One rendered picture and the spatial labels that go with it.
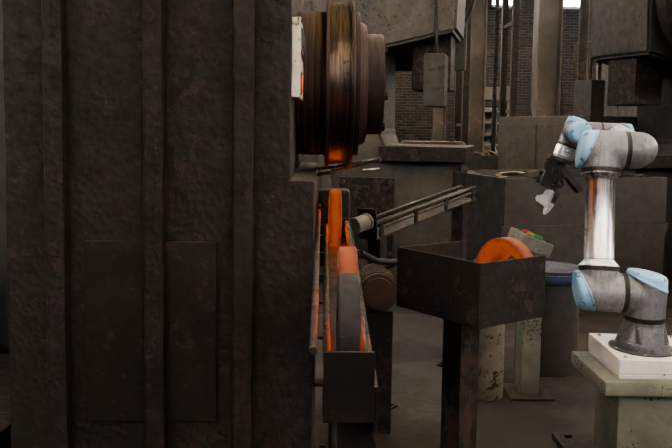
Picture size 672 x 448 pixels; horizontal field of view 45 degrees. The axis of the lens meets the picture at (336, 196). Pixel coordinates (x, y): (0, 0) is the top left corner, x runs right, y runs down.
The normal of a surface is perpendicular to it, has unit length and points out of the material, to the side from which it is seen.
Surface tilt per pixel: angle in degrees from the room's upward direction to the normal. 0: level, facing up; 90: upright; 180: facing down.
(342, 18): 44
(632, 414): 90
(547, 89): 90
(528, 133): 90
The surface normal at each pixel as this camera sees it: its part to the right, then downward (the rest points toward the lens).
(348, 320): 0.02, -0.34
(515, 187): 0.27, 0.08
